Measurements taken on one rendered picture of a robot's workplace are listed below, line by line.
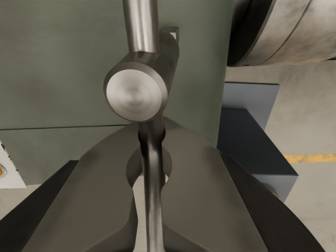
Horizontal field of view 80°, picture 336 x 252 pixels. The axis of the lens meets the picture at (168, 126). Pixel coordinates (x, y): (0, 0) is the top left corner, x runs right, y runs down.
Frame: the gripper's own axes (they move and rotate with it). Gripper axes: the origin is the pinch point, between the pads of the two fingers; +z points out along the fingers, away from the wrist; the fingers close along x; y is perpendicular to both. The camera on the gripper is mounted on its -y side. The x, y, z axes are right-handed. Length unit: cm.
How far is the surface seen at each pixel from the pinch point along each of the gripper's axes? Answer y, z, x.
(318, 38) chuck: -1.9, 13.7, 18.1
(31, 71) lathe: -0.9, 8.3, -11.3
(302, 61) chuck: 1.6, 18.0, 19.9
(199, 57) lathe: -1.6, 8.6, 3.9
